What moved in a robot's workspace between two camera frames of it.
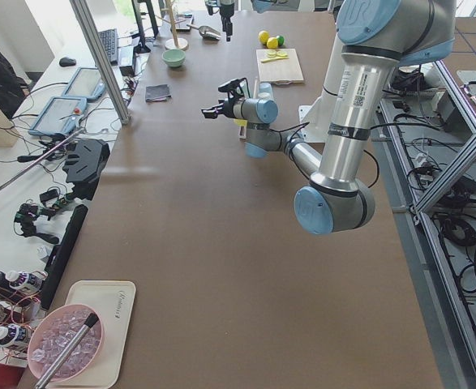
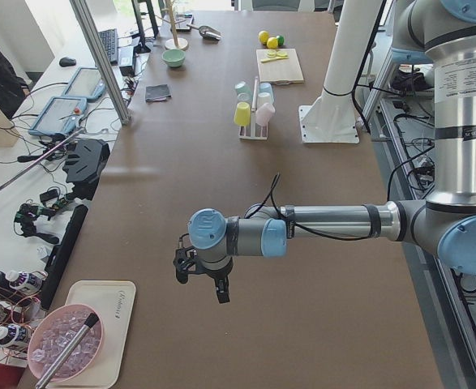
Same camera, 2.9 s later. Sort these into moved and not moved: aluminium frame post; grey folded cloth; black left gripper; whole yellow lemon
Moved: black left gripper
Not moved: grey folded cloth; aluminium frame post; whole yellow lemon
